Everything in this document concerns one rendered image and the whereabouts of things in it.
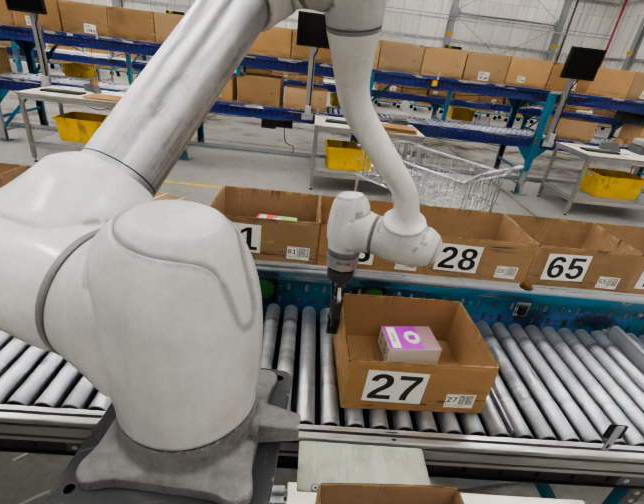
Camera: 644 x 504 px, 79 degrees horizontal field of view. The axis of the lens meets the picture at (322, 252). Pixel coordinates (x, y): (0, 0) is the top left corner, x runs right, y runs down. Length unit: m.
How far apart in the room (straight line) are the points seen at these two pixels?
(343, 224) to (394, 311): 0.42
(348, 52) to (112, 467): 0.69
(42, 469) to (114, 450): 1.57
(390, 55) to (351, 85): 5.03
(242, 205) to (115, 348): 1.32
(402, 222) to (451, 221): 0.84
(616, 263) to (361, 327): 0.98
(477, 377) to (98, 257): 0.95
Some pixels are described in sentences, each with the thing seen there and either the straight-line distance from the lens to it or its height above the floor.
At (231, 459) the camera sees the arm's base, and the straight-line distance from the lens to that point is 0.48.
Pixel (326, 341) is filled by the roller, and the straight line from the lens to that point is 1.29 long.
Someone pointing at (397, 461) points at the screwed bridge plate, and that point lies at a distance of 1.05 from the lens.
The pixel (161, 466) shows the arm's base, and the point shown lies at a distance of 0.47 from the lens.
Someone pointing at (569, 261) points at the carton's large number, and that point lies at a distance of 1.67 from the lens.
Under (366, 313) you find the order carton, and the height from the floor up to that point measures 0.85.
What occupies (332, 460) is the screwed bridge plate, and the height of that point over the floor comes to 0.75.
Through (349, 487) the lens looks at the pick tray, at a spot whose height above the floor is 0.84.
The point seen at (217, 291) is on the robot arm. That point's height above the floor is 1.40.
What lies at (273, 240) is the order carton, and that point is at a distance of 1.37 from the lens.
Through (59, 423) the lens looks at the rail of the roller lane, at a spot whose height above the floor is 0.74.
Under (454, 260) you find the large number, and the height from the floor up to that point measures 0.96.
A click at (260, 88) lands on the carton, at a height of 1.00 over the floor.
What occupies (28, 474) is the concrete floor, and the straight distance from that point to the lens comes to 2.08.
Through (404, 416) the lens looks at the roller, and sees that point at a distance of 1.14.
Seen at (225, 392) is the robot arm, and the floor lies 1.29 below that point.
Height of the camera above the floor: 1.59
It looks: 28 degrees down
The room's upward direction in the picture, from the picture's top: 7 degrees clockwise
